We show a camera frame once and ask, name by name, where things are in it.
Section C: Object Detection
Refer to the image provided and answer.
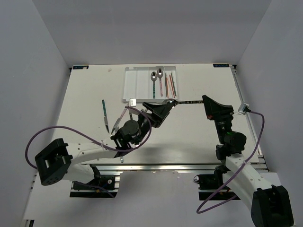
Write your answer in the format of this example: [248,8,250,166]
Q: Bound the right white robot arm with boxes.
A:
[196,95,294,227]

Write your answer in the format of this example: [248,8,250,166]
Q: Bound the wrist white camera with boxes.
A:
[129,98,136,107]
[238,103,251,115]

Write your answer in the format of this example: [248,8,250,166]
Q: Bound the green handled knife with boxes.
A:
[102,99,109,133]

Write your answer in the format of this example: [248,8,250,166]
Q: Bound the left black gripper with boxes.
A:
[134,103,173,146]

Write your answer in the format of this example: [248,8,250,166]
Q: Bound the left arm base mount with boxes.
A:
[70,165,120,199]

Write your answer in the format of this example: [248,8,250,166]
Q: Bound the green handled spoon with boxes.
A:
[151,71,157,99]

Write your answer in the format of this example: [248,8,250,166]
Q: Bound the pink handled knife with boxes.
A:
[111,107,127,136]

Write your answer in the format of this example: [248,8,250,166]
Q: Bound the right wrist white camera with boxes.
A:
[238,103,251,115]

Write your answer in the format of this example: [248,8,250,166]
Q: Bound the white divided utensil tray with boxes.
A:
[122,66,179,103]

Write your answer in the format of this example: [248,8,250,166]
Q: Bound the right blue corner sticker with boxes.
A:
[213,63,230,68]

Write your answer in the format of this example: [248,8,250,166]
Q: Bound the blue corner sticker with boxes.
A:
[72,65,89,70]
[213,63,230,68]

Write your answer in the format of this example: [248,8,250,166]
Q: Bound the dark handled spoon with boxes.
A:
[162,99,204,106]

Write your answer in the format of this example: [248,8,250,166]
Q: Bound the pink handled spoon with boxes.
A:
[157,68,163,97]

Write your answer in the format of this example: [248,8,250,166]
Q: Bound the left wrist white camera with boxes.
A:
[129,98,136,107]

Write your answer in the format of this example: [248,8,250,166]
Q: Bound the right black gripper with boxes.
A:
[202,95,234,145]

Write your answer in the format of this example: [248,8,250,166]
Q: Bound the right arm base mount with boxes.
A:
[193,165,239,201]

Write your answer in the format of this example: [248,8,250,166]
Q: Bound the left blue corner sticker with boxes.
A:
[72,65,89,70]

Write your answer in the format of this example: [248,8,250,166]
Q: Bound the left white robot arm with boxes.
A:
[35,99,178,189]

